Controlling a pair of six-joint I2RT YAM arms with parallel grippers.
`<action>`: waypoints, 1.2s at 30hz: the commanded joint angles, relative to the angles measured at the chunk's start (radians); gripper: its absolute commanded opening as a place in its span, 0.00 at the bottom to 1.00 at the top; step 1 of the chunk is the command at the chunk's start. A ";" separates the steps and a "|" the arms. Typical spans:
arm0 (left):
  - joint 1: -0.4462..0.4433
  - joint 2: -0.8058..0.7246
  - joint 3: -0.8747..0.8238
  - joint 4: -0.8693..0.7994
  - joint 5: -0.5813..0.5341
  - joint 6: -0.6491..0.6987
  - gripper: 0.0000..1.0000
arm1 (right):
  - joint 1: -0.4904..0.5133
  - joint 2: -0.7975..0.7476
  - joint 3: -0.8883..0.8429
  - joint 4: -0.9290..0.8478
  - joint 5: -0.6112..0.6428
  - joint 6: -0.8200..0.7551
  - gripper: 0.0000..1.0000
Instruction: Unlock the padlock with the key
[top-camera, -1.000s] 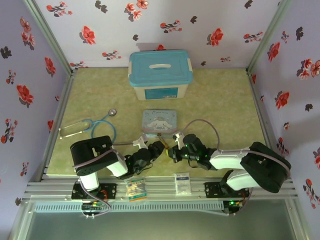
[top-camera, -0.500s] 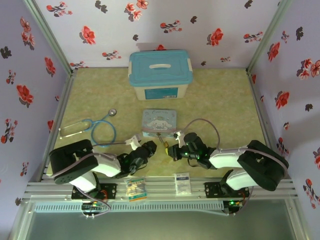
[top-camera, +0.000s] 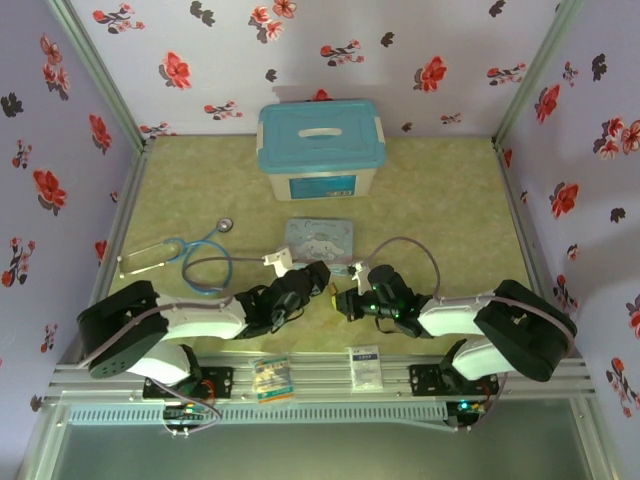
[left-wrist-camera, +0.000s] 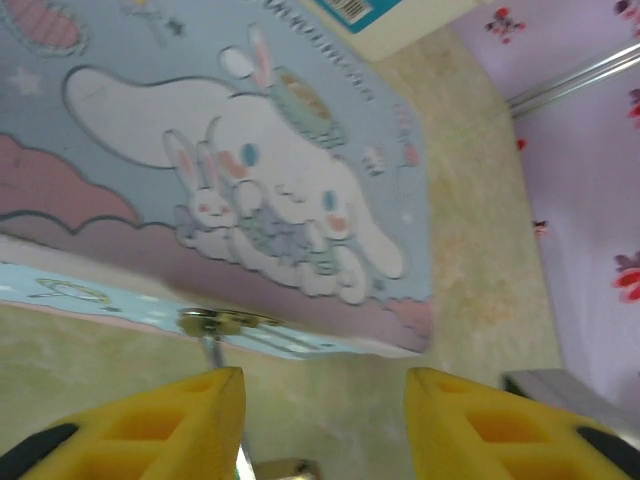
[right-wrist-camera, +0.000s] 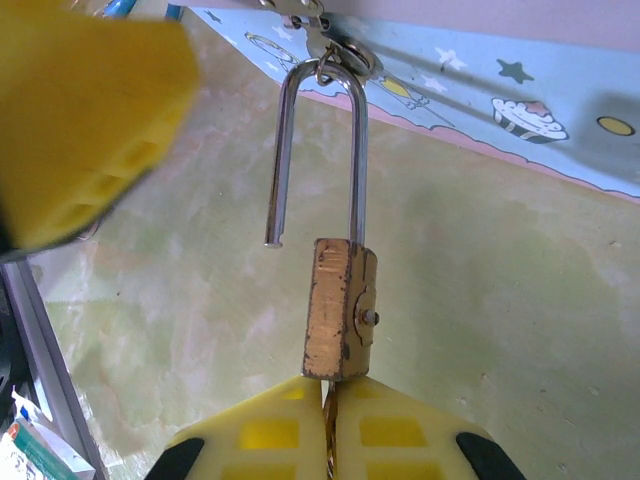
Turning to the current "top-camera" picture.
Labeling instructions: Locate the cartoon dog tin box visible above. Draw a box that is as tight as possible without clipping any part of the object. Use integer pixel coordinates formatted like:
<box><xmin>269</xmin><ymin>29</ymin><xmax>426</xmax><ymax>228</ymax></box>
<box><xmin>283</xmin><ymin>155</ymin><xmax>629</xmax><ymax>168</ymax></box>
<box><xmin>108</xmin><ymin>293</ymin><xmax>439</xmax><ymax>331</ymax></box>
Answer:
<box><xmin>283</xmin><ymin>216</ymin><xmax>354</xmax><ymax>279</ymax></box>

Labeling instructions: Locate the white and blue packet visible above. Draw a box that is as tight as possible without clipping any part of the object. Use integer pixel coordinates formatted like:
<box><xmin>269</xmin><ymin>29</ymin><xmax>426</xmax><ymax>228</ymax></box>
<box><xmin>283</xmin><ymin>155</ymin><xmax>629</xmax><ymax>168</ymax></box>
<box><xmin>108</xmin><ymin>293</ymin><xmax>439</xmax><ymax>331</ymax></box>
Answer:
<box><xmin>348</xmin><ymin>344</ymin><xmax>384</xmax><ymax>392</ymax></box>

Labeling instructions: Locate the colourful card packet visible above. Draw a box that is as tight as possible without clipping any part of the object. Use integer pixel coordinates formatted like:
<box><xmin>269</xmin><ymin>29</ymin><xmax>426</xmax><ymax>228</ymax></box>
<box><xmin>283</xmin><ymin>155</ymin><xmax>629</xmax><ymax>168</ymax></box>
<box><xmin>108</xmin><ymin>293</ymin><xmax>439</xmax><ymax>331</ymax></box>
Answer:
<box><xmin>251</xmin><ymin>357</ymin><xmax>295</xmax><ymax>405</ymax></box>

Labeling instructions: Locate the blue stethoscope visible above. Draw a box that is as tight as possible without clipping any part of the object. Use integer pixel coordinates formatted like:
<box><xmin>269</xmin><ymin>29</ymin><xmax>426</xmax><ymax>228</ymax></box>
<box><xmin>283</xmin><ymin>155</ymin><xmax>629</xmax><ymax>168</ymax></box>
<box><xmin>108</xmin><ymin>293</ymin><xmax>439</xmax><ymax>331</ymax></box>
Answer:
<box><xmin>117</xmin><ymin>216</ymin><xmax>236</xmax><ymax>296</ymax></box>

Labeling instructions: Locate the storage box with blue lid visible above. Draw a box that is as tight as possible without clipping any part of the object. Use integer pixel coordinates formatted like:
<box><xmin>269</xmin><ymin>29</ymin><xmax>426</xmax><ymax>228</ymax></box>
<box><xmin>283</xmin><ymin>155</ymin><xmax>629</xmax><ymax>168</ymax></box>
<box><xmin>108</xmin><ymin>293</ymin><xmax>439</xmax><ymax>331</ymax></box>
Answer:
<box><xmin>255</xmin><ymin>98</ymin><xmax>389</xmax><ymax>202</ymax></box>

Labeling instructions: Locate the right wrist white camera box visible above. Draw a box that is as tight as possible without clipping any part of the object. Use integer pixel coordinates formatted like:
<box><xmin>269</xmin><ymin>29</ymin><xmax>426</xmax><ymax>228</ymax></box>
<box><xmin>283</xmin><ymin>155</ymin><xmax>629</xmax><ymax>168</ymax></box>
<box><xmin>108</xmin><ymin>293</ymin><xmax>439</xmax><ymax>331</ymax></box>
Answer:
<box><xmin>349</xmin><ymin>261</ymin><xmax>372</xmax><ymax>292</ymax></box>

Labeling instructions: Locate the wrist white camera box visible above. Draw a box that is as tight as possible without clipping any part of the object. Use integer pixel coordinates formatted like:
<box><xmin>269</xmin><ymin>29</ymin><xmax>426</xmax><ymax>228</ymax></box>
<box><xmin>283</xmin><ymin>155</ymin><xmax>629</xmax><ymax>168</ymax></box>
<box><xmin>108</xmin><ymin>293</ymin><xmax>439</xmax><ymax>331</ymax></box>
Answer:
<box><xmin>261</xmin><ymin>247</ymin><xmax>296</xmax><ymax>277</ymax></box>
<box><xmin>349</xmin><ymin>261</ymin><xmax>372</xmax><ymax>292</ymax></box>

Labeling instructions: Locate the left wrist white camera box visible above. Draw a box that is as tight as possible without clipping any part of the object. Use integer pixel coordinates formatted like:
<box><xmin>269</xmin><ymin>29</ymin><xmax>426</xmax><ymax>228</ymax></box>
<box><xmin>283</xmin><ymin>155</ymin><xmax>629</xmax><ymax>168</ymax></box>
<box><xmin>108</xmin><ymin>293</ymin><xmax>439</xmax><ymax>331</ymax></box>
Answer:
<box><xmin>261</xmin><ymin>247</ymin><xmax>296</xmax><ymax>277</ymax></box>

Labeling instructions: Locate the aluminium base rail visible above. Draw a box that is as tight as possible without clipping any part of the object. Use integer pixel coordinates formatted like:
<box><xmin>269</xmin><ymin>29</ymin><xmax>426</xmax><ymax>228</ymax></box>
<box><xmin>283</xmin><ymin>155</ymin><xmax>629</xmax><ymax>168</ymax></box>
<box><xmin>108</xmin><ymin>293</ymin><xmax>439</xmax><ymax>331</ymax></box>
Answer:
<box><xmin>47</xmin><ymin>352</ymin><xmax>596</xmax><ymax>404</ymax></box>

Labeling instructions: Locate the slotted grey cable duct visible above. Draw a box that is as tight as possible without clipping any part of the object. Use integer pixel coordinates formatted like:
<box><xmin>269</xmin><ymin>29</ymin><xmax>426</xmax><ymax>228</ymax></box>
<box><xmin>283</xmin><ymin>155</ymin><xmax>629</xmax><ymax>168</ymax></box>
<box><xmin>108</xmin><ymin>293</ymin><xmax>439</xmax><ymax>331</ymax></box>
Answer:
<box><xmin>67</xmin><ymin>403</ymin><xmax>447</xmax><ymax>427</ymax></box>

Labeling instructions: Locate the aluminium table side rail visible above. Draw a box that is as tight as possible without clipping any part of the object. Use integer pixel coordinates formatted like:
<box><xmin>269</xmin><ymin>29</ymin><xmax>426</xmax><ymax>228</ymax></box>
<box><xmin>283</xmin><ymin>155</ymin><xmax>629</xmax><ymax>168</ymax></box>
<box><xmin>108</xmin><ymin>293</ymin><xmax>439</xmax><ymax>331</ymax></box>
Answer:
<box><xmin>84</xmin><ymin>147</ymin><xmax>156</xmax><ymax>354</ymax></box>
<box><xmin>493</xmin><ymin>144</ymin><xmax>574</xmax><ymax>357</ymax></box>

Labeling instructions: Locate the aluminium frame corner post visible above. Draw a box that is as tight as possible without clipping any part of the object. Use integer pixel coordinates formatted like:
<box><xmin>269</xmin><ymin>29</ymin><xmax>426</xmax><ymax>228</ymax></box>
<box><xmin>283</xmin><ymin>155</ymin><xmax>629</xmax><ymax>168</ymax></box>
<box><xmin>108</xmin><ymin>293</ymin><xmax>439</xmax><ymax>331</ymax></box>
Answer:
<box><xmin>492</xmin><ymin>0</ymin><xmax>587</xmax><ymax>147</ymax></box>
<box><xmin>47</xmin><ymin>0</ymin><xmax>154</xmax><ymax>151</ymax></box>

